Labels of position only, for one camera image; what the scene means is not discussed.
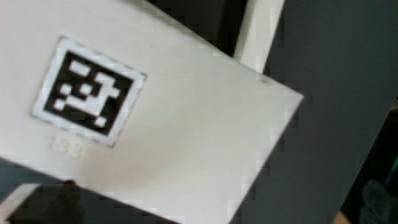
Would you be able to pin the white cabinet top block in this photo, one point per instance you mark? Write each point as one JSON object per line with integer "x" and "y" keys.
{"x": 134, "y": 110}

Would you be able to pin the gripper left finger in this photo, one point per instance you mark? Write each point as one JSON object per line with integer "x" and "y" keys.
{"x": 43, "y": 204}

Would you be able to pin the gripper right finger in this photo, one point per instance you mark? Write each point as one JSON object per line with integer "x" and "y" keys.
{"x": 370, "y": 206}

